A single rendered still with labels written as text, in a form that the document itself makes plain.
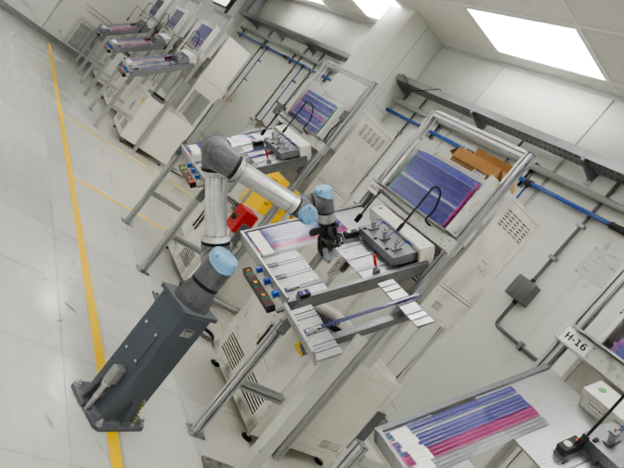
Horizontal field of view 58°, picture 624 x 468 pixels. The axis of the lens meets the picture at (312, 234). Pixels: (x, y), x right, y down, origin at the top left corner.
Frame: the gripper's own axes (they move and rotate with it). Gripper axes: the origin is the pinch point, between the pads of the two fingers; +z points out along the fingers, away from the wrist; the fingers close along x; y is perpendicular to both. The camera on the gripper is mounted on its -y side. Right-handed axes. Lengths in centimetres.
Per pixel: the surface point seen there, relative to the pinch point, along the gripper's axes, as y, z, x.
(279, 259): -35.0, 13.2, 0.0
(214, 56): -414, 1, 231
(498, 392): 86, 18, -5
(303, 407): 23, 39, -42
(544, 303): 25, 110, 167
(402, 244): 7.8, 9.6, 41.4
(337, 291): 3.5, 15.4, 0.8
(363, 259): -5.2, 16.0, 27.8
